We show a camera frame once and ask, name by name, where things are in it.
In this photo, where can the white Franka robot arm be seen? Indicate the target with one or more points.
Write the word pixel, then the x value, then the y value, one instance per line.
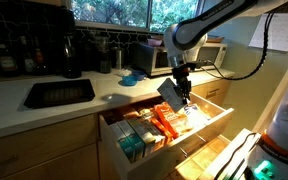
pixel 170 43

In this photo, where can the metal canister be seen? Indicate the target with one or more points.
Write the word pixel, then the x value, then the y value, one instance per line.
pixel 117 58

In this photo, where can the dark bottle white label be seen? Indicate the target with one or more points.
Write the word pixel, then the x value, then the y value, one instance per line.
pixel 7 61

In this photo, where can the white wall calendar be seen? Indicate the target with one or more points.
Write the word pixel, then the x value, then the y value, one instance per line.
pixel 282 31

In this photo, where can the narrow orange box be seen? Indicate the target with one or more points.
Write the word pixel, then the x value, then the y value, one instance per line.
pixel 160 129

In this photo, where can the wide wooden cabinet front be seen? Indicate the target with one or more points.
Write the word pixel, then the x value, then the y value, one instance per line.
pixel 40 146

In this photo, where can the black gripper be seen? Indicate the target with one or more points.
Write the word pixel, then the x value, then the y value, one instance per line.
pixel 182 76

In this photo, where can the silver toaster oven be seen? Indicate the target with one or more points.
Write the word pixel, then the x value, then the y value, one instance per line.
pixel 150 58

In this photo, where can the white blue snack bag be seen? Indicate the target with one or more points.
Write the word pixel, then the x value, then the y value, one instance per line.
pixel 197 116

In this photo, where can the light blue small bowl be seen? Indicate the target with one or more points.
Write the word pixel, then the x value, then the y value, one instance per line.
pixel 129 80

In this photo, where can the dark blue small bowl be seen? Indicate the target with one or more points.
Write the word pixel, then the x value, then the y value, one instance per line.
pixel 139 74

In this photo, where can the dark glass jar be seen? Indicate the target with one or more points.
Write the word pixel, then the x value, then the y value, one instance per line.
pixel 102 55

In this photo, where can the tall black appliance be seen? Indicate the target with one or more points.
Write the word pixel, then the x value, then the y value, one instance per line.
pixel 70 46

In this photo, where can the crumpled white wrapper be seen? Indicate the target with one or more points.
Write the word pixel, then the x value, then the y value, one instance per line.
pixel 122 72

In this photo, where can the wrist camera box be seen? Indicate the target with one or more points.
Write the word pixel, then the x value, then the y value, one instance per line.
pixel 200 64

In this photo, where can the teal carton box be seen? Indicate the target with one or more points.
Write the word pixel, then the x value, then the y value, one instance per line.
pixel 134 138
pixel 123 144

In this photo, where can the black rectangular tray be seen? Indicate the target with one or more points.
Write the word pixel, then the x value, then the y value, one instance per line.
pixel 59 93

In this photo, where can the wooden cabinet drawer front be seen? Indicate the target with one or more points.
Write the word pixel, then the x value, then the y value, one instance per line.
pixel 204 90

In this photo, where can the open wooden drawer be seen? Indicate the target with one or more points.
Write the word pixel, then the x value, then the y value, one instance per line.
pixel 184 143

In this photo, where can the orange snack bag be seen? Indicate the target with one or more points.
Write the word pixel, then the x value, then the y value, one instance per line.
pixel 170 124

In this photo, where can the dark glass bottle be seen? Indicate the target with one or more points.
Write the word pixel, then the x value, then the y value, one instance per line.
pixel 27 58
pixel 39 58

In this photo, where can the pink bowl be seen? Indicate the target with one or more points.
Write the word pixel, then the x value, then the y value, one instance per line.
pixel 154 42

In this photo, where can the yellow green carton box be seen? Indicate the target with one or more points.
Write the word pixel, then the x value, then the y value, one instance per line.
pixel 144 132

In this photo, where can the white microwave oven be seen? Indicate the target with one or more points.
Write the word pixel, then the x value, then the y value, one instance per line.
pixel 212 53

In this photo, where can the kitchen window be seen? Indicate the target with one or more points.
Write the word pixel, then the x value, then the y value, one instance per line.
pixel 117 11

